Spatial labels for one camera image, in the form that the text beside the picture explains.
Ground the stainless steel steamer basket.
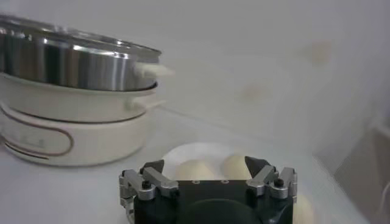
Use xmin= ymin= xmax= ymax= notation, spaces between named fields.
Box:
xmin=0 ymin=13 xmax=176 ymax=92

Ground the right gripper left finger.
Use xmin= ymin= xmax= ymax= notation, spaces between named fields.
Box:
xmin=118 ymin=159 xmax=180 ymax=214

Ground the white steamed baozi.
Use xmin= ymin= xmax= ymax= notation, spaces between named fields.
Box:
xmin=222 ymin=155 xmax=252 ymax=181
xmin=292 ymin=194 xmax=316 ymax=224
xmin=176 ymin=159 xmax=216 ymax=181

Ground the white electric cooker base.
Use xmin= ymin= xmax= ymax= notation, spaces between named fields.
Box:
xmin=0 ymin=72 xmax=167 ymax=167

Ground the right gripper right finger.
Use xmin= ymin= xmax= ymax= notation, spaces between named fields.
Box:
xmin=244 ymin=156 xmax=299 ymax=203

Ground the white round plate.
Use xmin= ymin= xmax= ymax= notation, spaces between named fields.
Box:
xmin=161 ymin=142 xmax=308 ymax=224

